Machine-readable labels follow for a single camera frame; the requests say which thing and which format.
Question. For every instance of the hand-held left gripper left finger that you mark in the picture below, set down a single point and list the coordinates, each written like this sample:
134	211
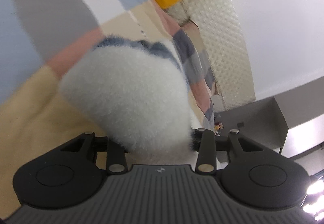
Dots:
115	160

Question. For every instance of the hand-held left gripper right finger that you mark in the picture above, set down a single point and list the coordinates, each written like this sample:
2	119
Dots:
206	149

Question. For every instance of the cream sweater with dark stripes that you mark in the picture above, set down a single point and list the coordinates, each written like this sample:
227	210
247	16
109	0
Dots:
126	92

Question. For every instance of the cluster of cosmetic bottles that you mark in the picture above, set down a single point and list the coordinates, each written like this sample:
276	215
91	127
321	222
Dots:
219	127

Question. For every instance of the grey built-in cabinet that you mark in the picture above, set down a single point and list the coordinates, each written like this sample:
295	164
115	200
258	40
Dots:
265	117

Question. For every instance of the checked pillow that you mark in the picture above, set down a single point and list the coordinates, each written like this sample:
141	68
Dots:
195	67

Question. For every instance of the cream quilted headboard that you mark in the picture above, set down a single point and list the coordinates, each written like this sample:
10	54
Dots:
222	36

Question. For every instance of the checked patchwork quilt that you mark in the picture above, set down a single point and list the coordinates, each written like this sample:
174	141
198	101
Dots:
50	11

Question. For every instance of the dark wall switch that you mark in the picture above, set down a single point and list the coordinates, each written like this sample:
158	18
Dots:
241	124

